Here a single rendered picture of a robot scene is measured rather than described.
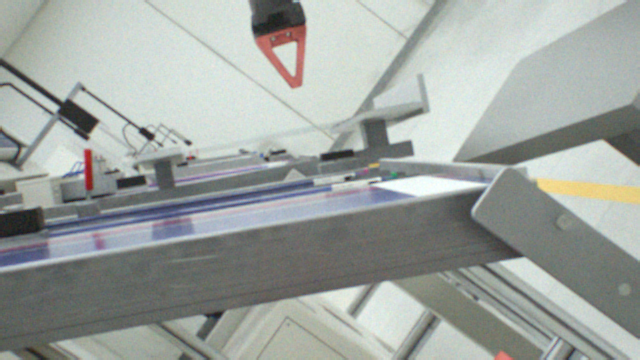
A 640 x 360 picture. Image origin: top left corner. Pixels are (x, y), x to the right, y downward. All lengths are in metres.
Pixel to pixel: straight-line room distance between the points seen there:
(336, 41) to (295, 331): 6.86
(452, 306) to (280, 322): 0.63
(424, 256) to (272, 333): 1.49
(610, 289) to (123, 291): 0.38
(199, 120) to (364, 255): 8.10
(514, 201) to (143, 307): 0.30
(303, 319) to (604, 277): 1.53
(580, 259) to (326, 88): 8.20
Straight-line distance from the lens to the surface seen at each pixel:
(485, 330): 1.73
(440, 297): 1.70
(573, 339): 1.57
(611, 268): 0.76
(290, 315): 2.22
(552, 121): 1.31
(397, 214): 0.75
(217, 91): 8.84
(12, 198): 1.36
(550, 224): 0.74
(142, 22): 8.93
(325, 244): 0.74
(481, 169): 0.88
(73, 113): 1.15
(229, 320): 2.56
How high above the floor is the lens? 0.94
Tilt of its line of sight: 6 degrees down
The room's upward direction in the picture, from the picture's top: 54 degrees counter-clockwise
